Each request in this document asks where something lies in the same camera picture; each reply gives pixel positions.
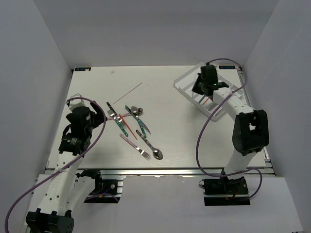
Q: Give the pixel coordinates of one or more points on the black handled fork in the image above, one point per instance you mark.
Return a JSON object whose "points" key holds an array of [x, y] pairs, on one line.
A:
{"points": [[114, 112]]}

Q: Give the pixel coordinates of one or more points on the pink handled spoon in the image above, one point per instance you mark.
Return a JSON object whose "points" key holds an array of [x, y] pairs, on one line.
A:
{"points": [[140, 112]]}

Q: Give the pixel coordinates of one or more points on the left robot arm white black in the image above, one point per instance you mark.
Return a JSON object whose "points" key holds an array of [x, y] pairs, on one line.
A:
{"points": [[67, 188]]}

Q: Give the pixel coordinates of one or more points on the black handled spoon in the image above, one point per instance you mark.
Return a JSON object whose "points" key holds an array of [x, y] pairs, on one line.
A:
{"points": [[156, 152]]}

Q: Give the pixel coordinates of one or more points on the teal handled fork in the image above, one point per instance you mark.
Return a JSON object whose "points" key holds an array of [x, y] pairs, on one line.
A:
{"points": [[123, 130]]}

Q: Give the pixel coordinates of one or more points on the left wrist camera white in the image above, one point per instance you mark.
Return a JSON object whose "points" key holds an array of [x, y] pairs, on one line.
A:
{"points": [[75, 103]]}

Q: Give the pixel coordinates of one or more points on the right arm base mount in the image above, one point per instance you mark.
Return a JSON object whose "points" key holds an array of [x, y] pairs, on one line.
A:
{"points": [[225, 192]]}

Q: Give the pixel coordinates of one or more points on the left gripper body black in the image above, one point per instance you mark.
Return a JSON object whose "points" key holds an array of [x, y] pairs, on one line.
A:
{"points": [[96, 119]]}

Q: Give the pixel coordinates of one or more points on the white chopstick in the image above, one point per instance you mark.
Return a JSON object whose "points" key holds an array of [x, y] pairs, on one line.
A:
{"points": [[128, 93]]}

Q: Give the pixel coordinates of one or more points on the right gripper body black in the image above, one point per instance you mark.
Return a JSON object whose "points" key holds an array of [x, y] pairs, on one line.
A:
{"points": [[203, 83]]}

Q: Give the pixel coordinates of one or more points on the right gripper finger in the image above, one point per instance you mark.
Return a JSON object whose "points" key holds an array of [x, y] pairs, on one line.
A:
{"points": [[197, 85], [209, 95]]}

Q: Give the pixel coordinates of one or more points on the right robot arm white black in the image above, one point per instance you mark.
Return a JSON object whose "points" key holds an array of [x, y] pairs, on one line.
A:
{"points": [[250, 132]]}

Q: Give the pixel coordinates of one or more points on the pink handled fork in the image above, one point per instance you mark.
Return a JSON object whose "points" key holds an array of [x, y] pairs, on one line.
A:
{"points": [[142, 152]]}

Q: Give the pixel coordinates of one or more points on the teal handled knife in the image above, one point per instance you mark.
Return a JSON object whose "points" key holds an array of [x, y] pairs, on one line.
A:
{"points": [[143, 124]]}

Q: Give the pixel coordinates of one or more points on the teal handled spoon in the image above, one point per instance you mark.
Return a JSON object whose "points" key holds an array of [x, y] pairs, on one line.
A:
{"points": [[134, 113]]}

